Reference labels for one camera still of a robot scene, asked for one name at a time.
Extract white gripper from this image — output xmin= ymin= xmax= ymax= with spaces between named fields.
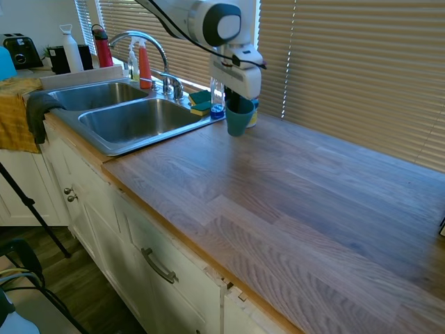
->
xmin=208 ymin=51 xmax=263 ymax=113

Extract teal mug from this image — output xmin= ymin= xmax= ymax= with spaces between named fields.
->
xmin=225 ymin=98 xmax=255 ymax=137

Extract stainless steel double sink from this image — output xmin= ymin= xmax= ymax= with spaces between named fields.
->
xmin=44 ymin=80 xmax=227 ymax=157

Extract clear Dawn dish soap bottle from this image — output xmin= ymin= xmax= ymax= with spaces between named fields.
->
xmin=209 ymin=77 xmax=227 ymax=121

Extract white wipes canister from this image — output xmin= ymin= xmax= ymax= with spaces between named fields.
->
xmin=247 ymin=99 xmax=260 ymax=129

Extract yellow and green sponge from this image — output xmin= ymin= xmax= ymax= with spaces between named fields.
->
xmin=188 ymin=90 xmax=211 ymax=106
xmin=189 ymin=100 xmax=213 ymax=118

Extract orange spray bottle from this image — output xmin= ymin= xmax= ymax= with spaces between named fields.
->
xmin=138 ymin=37 xmax=154 ymax=90

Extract clear yellow liquid spray bottle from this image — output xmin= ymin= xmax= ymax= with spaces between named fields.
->
xmin=127 ymin=38 xmax=141 ymax=83

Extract chrome kitchen faucet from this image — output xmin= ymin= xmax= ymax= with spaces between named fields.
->
xmin=108 ymin=31 xmax=173 ymax=95

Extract red water bottle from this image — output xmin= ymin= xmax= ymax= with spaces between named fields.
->
xmin=90 ymin=24 xmax=115 ymax=69

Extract narrow tan window blind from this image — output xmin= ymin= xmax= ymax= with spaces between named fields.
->
xmin=74 ymin=0 xmax=99 ymax=56

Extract white water bottle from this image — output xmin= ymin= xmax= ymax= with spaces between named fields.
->
xmin=58 ymin=24 xmax=85 ymax=74

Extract black countertop container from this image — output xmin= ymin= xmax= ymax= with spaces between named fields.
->
xmin=48 ymin=44 xmax=95 ymax=75

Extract white kitchen base cabinets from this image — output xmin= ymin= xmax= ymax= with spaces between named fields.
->
xmin=40 ymin=120 xmax=300 ymax=334

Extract dark grey cloth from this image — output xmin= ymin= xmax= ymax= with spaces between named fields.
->
xmin=26 ymin=90 xmax=67 ymax=145

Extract black toaster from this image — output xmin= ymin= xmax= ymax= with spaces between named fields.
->
xmin=2 ymin=33 xmax=45 ymax=70

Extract yellow towel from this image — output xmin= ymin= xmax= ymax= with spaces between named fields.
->
xmin=0 ymin=77 xmax=45 ymax=154

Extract black tripod leg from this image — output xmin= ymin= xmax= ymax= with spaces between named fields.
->
xmin=0 ymin=161 xmax=72 ymax=260

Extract light blue plastic object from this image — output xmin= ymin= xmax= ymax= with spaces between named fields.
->
xmin=0 ymin=45 xmax=18 ymax=82

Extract white side cabinet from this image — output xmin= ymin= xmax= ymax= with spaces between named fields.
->
xmin=0 ymin=148 xmax=72 ymax=228

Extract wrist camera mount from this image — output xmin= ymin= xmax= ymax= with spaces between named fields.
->
xmin=231 ymin=44 xmax=268 ymax=71

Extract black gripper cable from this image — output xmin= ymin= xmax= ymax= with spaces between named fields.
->
xmin=143 ymin=0 xmax=267 ymax=70

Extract metal cabinet bar handle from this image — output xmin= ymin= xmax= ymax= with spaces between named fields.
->
xmin=140 ymin=247 xmax=179 ymax=285

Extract black stand with cables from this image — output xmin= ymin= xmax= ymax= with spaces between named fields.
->
xmin=0 ymin=238 xmax=90 ymax=334

